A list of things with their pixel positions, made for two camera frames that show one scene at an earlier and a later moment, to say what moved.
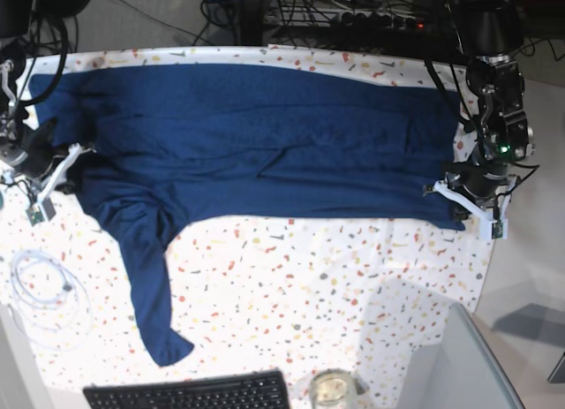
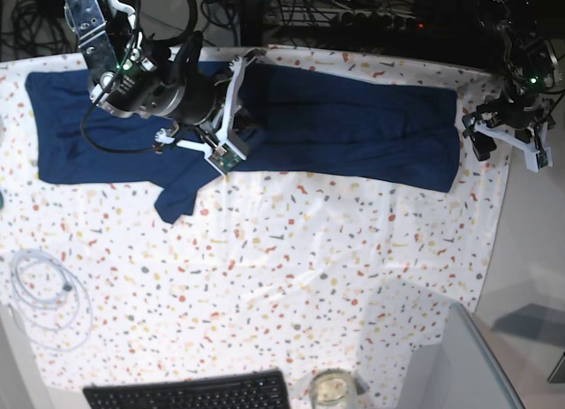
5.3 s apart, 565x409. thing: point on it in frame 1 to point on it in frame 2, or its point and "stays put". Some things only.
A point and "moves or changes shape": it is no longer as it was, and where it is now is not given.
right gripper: (478, 182) to (515, 112)
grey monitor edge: (462, 371) stays put
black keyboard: (255, 390) stays put
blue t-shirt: (156, 146) moves or changes shape
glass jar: (333, 389) stays put
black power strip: (328, 18) stays put
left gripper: (39, 153) to (156, 85)
